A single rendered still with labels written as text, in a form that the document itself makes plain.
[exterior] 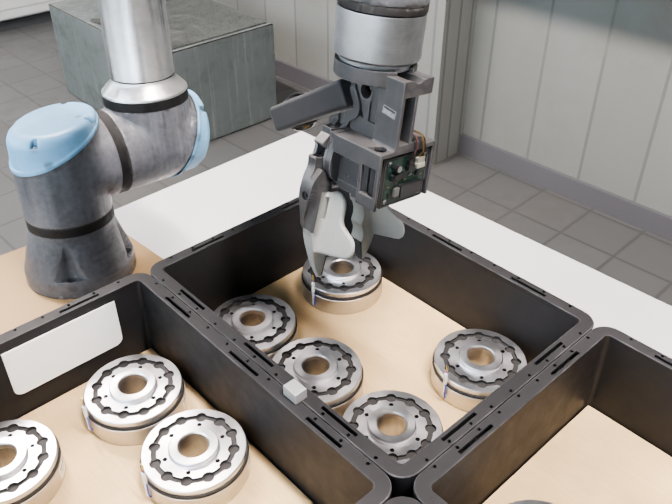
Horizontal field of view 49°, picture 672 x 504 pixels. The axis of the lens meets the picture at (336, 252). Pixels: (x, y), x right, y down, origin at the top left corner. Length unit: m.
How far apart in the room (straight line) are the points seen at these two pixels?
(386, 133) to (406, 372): 0.33
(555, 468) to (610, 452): 0.06
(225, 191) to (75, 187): 0.49
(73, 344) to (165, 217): 0.58
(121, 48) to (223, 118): 2.19
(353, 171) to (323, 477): 0.27
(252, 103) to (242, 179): 1.81
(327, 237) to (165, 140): 0.41
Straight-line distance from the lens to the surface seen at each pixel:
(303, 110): 0.69
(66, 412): 0.86
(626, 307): 1.22
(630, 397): 0.82
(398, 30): 0.60
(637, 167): 2.72
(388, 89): 0.61
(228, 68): 3.14
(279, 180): 1.46
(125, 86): 1.03
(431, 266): 0.91
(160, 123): 1.03
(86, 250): 1.04
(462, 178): 2.91
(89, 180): 1.00
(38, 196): 1.01
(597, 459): 0.81
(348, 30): 0.61
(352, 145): 0.63
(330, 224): 0.68
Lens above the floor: 1.43
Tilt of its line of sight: 35 degrees down
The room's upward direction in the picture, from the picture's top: straight up
